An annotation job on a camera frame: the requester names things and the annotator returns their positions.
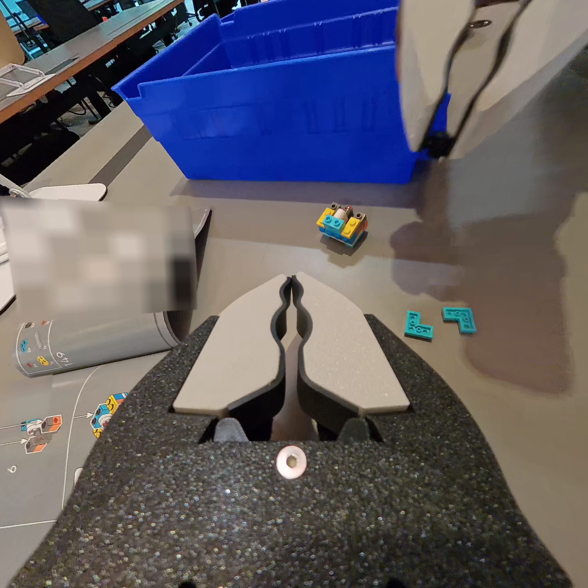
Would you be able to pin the clear plastic box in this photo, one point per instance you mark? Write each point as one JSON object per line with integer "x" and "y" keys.
{"x": 20, "y": 78}

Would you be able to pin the blue plastic bin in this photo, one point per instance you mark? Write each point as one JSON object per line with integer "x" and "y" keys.
{"x": 312, "y": 23}
{"x": 285, "y": 133}

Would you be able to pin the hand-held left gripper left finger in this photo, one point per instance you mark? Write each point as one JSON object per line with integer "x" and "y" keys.
{"x": 239, "y": 349}

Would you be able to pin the tan chair back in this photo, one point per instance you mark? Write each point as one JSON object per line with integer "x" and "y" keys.
{"x": 9, "y": 43}

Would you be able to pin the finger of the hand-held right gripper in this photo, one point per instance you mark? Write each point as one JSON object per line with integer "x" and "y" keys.
{"x": 420, "y": 69}
{"x": 537, "y": 41}

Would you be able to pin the teal corner toy plate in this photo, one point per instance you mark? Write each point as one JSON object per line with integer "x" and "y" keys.
{"x": 417, "y": 325}
{"x": 464, "y": 318}

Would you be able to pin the white rounded board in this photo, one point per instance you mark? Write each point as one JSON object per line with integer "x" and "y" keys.
{"x": 69, "y": 192}

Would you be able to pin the small multicoloured toy brick model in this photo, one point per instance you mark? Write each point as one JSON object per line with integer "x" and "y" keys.
{"x": 342, "y": 227}

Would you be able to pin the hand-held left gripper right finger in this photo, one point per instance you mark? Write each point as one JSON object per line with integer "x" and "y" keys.
{"x": 349, "y": 353}

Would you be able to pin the grey instruction booklet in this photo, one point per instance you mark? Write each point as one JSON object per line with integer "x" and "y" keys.
{"x": 115, "y": 342}

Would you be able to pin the long wooden table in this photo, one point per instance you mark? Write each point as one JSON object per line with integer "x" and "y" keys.
{"x": 92, "y": 46}

